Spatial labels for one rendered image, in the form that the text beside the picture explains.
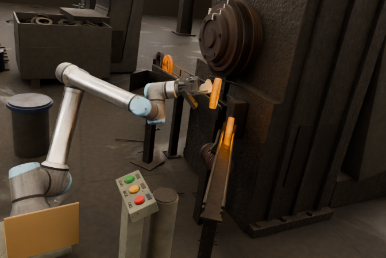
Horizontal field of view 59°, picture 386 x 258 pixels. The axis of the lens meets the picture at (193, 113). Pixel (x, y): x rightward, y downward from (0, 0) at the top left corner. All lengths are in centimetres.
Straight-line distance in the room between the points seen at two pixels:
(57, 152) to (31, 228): 45
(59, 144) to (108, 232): 59
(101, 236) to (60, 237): 34
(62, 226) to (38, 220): 12
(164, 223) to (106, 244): 58
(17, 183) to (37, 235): 28
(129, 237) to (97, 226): 69
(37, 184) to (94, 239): 47
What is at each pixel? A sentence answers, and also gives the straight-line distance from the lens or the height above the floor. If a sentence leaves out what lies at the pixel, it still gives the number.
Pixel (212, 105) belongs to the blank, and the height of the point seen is 86.
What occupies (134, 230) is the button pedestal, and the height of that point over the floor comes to 43.
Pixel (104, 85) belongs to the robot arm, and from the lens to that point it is 177.
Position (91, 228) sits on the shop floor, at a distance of 220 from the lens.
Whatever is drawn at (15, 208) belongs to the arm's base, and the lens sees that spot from 191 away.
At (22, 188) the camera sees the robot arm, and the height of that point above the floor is 37.
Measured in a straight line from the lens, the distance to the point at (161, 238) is 166.
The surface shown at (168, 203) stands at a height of 52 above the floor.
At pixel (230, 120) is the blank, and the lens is 177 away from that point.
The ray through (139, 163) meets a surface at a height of 1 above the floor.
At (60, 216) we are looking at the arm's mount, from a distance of 180.
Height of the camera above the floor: 144
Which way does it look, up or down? 22 degrees down
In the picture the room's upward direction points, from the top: 8 degrees clockwise
